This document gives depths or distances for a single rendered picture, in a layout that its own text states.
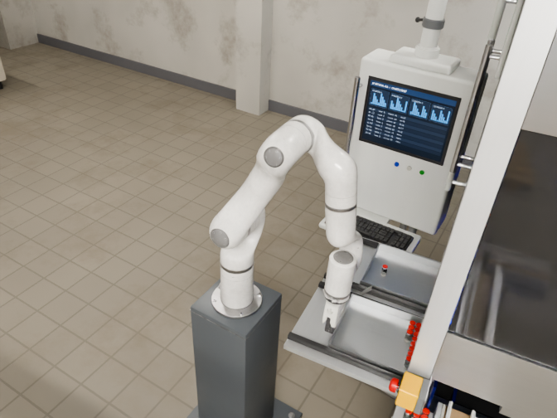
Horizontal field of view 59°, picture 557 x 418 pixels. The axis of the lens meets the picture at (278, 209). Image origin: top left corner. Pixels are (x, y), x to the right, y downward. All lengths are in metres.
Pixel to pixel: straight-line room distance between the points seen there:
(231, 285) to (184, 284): 1.46
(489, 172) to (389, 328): 0.86
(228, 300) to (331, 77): 3.52
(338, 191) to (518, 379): 0.67
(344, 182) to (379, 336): 0.67
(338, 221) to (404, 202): 1.04
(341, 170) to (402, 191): 1.08
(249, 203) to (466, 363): 0.75
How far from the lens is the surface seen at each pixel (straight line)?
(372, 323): 1.82
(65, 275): 3.42
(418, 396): 1.49
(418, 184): 2.32
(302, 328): 1.76
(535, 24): 1.02
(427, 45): 2.17
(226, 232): 1.54
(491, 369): 1.47
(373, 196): 2.44
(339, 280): 1.51
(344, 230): 1.40
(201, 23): 5.74
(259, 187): 1.44
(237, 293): 1.76
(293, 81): 5.23
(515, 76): 1.04
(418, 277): 2.05
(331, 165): 1.31
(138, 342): 2.92
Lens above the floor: 2.20
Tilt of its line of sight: 35 degrees down
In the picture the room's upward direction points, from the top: 3 degrees clockwise
